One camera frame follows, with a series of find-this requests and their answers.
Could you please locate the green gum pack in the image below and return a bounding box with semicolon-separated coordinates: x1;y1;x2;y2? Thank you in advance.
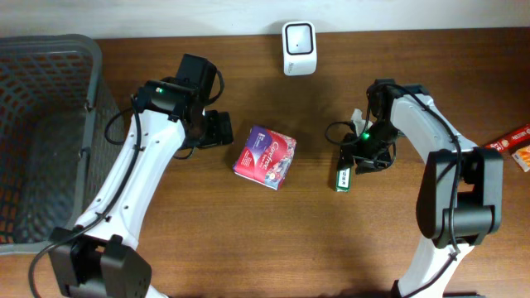
335;156;354;192

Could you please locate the purple red Carefree pack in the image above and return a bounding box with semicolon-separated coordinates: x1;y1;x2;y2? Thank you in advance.
233;125;297;190

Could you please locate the red Nescafe sachet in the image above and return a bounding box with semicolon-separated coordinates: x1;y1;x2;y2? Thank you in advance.
484;124;529;152

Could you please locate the orange tissue pack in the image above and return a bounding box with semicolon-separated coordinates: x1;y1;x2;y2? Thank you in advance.
512;145;530;172

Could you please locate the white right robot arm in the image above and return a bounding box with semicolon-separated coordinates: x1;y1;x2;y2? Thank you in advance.
336;79;504;297

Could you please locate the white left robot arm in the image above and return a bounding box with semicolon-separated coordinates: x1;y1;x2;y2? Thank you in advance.
44;54;234;297

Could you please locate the white barcode scanner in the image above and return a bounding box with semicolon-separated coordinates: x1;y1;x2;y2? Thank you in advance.
282;21;317;76

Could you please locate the grey plastic basket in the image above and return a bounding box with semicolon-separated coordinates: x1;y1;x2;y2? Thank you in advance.
1;34;125;255

